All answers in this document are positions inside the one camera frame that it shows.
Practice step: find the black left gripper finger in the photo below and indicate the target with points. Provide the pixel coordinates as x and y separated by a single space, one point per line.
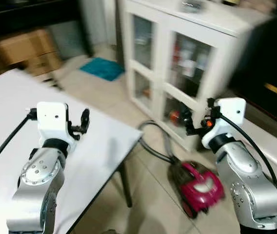
68 113
85 119

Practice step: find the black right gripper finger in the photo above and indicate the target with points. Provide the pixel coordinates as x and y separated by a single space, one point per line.
186 118
210 104

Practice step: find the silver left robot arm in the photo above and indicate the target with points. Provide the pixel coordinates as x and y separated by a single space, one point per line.
38 180

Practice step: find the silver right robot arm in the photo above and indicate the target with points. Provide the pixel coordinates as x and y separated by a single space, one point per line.
248 187

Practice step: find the teal floor mat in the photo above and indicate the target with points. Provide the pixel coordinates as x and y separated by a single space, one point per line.
102 68

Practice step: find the magenta vacuum cleaner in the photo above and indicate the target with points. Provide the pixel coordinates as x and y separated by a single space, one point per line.
202 187

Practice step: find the white glass-door cabinet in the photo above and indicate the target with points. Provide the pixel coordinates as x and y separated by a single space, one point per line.
226 44

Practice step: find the black tall cabinet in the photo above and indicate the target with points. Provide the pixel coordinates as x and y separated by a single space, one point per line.
270 63

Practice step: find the black table leg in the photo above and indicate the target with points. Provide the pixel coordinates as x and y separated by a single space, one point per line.
126 185

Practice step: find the brown cardboard box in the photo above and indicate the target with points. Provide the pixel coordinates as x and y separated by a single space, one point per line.
29 51

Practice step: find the small grey object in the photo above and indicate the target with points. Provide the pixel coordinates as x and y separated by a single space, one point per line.
192 6

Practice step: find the black desk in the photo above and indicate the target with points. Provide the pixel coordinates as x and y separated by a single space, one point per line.
26 14

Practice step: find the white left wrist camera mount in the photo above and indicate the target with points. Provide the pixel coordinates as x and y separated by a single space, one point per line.
53 119

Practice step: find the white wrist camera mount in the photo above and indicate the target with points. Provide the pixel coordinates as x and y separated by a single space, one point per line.
228 117
53 119

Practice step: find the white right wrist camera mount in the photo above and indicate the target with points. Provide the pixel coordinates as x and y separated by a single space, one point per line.
228 117

